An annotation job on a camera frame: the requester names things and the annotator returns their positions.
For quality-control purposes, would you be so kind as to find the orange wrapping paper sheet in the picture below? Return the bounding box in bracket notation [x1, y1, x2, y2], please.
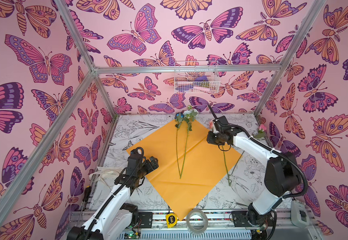
[127, 120, 241, 219]

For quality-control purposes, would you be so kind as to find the white fake rose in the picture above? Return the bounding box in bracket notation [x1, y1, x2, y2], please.
[176, 105, 199, 179]

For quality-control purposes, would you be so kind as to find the small pink fake rose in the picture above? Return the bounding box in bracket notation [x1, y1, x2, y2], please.
[228, 126, 268, 179]

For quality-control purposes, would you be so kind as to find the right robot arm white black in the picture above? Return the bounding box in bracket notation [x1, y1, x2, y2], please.
[207, 111, 308, 227]

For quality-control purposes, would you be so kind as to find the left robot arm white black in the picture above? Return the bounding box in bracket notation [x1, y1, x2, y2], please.
[67, 147, 159, 240]

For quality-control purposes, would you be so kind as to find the black screwdriver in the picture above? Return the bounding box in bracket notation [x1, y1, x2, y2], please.
[75, 186, 92, 227]

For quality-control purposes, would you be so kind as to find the yellow tape measure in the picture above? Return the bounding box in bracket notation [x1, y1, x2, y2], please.
[165, 209, 178, 229]

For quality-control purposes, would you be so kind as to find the green circuit board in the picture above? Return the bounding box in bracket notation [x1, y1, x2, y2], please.
[124, 231, 140, 240]

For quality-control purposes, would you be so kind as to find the clear tape roll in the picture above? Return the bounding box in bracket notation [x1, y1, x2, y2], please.
[186, 209, 209, 236]

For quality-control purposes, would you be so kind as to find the grey plastic clamp device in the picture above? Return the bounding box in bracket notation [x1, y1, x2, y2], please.
[291, 200, 310, 229]

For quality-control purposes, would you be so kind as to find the white ribbon string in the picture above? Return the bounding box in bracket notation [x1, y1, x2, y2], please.
[89, 168, 125, 196]

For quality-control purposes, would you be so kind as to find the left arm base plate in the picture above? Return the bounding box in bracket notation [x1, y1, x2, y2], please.
[127, 212, 153, 229]

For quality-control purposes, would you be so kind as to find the white wire basket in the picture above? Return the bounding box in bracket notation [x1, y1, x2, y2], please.
[173, 64, 221, 95]

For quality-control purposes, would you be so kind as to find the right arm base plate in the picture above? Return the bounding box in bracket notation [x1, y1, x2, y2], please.
[230, 210, 275, 230]

